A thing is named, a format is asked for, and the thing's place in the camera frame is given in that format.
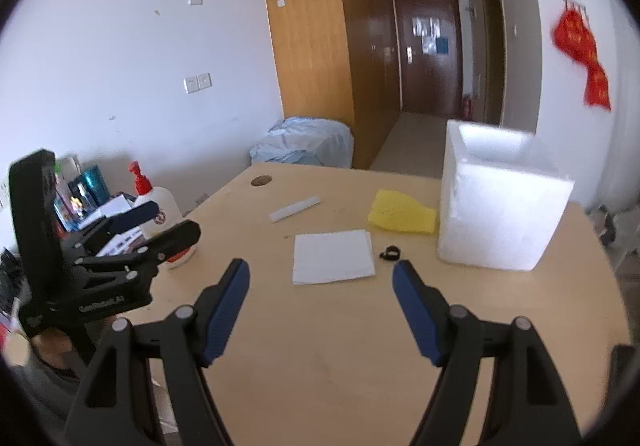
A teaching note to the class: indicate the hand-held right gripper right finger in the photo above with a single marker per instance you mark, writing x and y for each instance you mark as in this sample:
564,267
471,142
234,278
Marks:
415,306

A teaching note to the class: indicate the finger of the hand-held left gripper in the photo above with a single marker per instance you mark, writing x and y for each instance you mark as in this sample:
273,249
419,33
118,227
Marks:
140,213
172,235

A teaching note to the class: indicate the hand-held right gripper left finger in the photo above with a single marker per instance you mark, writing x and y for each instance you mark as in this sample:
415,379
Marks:
227,311

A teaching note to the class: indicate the small black clip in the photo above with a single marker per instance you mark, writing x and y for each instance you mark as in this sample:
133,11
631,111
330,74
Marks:
386,254

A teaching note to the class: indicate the yellow sponge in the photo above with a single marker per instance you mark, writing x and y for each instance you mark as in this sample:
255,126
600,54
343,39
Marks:
400,213

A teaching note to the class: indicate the white foam strip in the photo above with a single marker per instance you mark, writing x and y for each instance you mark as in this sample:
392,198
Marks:
295,209

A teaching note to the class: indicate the white foam box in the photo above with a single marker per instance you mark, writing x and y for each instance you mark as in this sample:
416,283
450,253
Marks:
495,206

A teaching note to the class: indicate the white lotion bottle red pump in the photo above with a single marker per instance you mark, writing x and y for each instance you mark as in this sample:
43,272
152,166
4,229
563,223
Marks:
166,205

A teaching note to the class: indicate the white printed paper box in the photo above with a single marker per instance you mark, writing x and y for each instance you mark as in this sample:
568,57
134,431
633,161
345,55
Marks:
112,206

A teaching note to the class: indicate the teal cup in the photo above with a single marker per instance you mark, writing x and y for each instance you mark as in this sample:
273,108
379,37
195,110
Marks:
95,183

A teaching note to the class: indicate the green spray bottle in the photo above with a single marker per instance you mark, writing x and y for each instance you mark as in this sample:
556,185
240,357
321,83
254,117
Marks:
67,171

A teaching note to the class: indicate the light blue cloth bundle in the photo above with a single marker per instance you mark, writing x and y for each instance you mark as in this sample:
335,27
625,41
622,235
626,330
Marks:
305,141

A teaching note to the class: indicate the red fire extinguisher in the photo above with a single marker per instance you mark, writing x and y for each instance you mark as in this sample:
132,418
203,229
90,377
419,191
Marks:
468,109

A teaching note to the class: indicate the dark brown door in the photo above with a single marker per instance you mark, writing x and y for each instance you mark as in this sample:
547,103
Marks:
430,81

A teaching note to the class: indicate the light wooden wardrobe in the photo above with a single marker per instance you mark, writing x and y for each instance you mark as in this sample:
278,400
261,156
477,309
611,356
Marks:
310,51

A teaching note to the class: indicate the white paper notice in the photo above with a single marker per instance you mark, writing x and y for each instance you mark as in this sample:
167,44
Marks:
425,26
429,46

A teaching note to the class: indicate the blue paper notice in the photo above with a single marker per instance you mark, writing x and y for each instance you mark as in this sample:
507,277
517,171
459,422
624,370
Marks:
442,45

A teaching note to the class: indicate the red cloth bag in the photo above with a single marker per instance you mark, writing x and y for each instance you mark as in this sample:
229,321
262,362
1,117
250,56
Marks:
572,36
597,86

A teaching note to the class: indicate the white double wall socket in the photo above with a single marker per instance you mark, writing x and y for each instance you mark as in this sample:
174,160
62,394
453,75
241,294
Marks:
197,83

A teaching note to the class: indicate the brown side door frame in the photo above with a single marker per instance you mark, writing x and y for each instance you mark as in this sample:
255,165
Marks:
492,51

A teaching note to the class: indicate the metal wall hook rack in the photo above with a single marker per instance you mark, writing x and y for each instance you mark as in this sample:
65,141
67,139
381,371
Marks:
575,5

